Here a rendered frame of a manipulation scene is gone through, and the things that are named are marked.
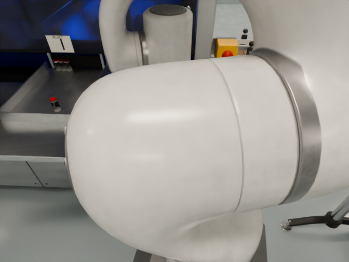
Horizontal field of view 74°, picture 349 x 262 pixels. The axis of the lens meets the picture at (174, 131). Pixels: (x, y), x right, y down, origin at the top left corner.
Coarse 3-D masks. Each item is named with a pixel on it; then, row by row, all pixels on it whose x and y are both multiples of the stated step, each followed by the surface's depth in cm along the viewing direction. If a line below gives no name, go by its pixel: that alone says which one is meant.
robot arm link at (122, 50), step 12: (108, 0) 32; (120, 0) 32; (132, 0) 33; (108, 12) 33; (120, 12) 33; (108, 24) 34; (120, 24) 35; (108, 36) 35; (120, 36) 36; (132, 36) 39; (108, 48) 37; (120, 48) 37; (132, 48) 38; (108, 60) 39; (120, 60) 38; (132, 60) 39
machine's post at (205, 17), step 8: (200, 0) 70; (208, 0) 70; (216, 0) 70; (200, 8) 72; (208, 8) 72; (200, 16) 73; (208, 16) 73; (200, 24) 75; (208, 24) 75; (200, 32) 77; (208, 32) 76; (200, 40) 78; (208, 40) 78; (200, 48) 80; (208, 48) 80; (200, 56) 82; (208, 56) 82
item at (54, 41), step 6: (48, 36) 80; (54, 36) 80; (60, 36) 79; (66, 36) 79; (48, 42) 81; (54, 42) 81; (60, 42) 81; (66, 42) 81; (54, 48) 82; (60, 48) 82; (66, 48) 82; (72, 48) 82
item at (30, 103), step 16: (32, 80) 86; (48, 80) 90; (64, 80) 90; (80, 80) 90; (96, 80) 90; (16, 96) 78; (32, 96) 82; (48, 96) 82; (64, 96) 82; (0, 112) 70; (16, 112) 70; (32, 112) 75; (48, 112) 75; (64, 112) 75
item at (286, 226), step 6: (312, 216) 130; (318, 216) 129; (324, 216) 128; (282, 222) 138; (288, 222) 132; (294, 222) 131; (300, 222) 130; (306, 222) 129; (312, 222) 128; (318, 222) 128; (324, 222) 127; (330, 222) 125; (336, 222) 124; (342, 222) 127; (348, 222) 127; (282, 228) 136; (288, 228) 135
